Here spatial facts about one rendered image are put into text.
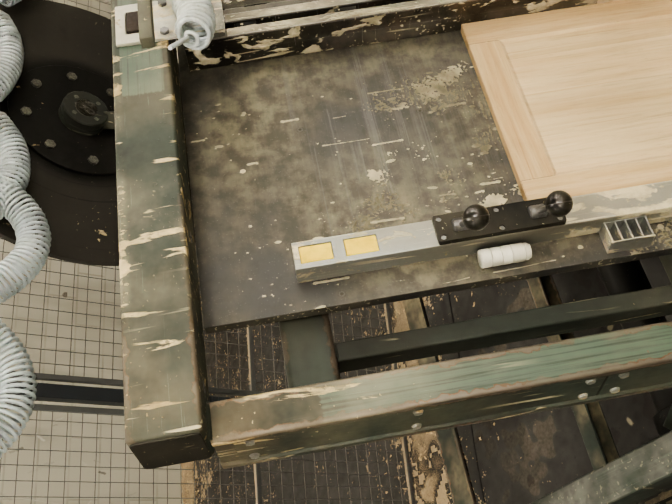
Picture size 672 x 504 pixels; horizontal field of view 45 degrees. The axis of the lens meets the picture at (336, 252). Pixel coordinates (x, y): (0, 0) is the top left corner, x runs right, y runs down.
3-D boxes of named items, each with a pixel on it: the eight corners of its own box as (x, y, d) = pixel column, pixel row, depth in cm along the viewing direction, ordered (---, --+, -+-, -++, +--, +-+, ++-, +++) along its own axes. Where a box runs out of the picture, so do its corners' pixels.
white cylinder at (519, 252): (480, 272, 126) (530, 263, 127) (482, 262, 124) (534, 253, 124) (475, 256, 128) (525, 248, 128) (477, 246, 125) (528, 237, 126)
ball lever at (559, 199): (549, 222, 127) (579, 213, 114) (525, 226, 127) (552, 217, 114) (544, 198, 127) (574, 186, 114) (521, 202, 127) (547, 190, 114)
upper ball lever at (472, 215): (473, 235, 126) (494, 227, 113) (449, 239, 126) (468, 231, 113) (469, 211, 127) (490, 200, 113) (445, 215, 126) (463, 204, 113)
